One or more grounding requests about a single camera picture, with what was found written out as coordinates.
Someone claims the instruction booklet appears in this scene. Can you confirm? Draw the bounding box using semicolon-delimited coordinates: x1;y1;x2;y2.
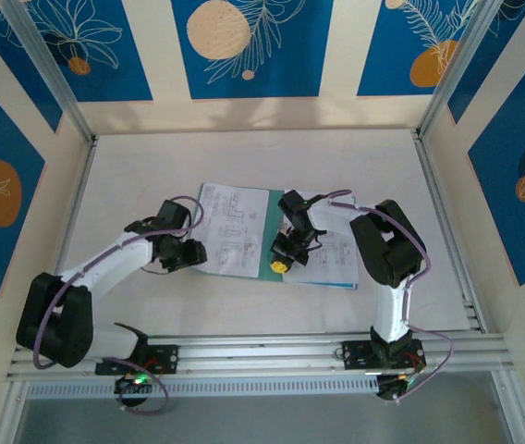
196;182;291;284

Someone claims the printed white paper sheet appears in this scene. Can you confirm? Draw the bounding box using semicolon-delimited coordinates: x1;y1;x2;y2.
285;189;359;286
197;183;272;279

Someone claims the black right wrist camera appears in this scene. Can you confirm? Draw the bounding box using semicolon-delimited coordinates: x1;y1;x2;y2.
277;189;311;218

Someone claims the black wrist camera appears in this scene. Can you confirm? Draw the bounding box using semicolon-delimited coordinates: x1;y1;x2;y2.
157;198;193;231
277;189;311;218

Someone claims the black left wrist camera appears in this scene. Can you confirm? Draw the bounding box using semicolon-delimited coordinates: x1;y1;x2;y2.
157;198;193;231

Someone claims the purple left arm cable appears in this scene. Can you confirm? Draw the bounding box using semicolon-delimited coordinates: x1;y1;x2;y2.
33;196;207;416

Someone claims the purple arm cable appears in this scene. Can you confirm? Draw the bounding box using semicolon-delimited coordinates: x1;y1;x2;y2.
324;188;458;401
33;196;207;416

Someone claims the long aluminium base rail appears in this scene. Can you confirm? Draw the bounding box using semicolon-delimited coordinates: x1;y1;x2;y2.
6;330;508;384

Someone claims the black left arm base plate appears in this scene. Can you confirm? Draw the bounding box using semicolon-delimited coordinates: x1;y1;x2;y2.
94;342;180;376

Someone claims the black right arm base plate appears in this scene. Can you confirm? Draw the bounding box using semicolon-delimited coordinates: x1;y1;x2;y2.
341;339;426;371

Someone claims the aluminium side rail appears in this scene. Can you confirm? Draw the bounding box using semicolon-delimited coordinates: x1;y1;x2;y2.
33;136;100;343
412;130;484;333

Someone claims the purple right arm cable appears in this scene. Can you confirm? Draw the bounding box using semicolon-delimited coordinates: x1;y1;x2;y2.
324;188;458;401

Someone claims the slotted grey cable duct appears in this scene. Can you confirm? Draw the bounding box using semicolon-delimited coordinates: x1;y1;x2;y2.
24;373;384;401

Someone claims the aluminium frame post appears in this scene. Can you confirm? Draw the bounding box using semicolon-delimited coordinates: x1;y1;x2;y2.
0;381;28;444
491;369;525;444
0;0;100;147
415;0;499;142

